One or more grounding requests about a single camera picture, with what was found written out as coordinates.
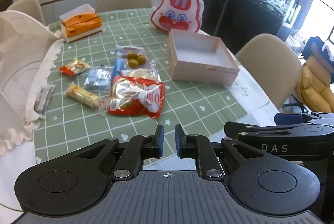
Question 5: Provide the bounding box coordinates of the round rice cracker packet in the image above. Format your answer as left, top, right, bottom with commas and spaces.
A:
119, 69, 159, 82

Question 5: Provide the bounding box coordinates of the red white rabbit plush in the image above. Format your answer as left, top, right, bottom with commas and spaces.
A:
149, 0, 204, 32

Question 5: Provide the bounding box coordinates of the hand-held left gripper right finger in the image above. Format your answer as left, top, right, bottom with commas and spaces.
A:
174, 124, 262, 180

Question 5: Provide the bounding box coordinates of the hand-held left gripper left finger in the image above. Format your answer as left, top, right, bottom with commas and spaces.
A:
76, 124, 164, 181

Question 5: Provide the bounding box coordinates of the green checked tablecloth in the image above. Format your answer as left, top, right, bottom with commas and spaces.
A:
33, 7, 261, 169

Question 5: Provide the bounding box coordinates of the yellow roll snack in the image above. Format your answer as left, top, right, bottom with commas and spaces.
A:
64, 84, 110, 111

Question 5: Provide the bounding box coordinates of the orange tissue box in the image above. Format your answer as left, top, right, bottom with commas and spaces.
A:
59, 4, 103, 43

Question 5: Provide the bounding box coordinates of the pink cardboard box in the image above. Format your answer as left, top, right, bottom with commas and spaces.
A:
168, 29, 240, 86

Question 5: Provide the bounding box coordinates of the black aquarium cabinet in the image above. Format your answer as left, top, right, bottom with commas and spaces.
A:
222, 0, 285, 50

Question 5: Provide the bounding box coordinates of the red yellow candy packet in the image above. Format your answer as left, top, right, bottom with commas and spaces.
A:
58, 57, 90, 75

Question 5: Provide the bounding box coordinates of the yellow cushioned armchair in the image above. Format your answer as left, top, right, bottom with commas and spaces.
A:
295, 55, 334, 112

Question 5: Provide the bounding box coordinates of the clear dark snack packet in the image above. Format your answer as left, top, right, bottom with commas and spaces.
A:
33, 84, 56, 117

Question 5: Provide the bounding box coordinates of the white cloth tote bag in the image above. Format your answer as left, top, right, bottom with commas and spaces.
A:
0, 10, 64, 157

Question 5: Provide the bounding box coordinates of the green plum packet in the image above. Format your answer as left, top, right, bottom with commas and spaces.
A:
122, 46, 157, 70

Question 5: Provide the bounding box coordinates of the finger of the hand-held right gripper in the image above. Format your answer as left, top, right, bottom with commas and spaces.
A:
274, 112, 334, 125
224, 121, 304, 140

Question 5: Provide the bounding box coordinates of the silver blue snack packet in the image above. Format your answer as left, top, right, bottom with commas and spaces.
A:
84, 66, 114, 91

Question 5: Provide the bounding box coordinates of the large red snack packet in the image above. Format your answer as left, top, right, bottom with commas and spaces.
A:
108, 76, 166, 119

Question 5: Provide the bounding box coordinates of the white paper sheet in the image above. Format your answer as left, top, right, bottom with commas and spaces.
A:
222, 62, 280, 122

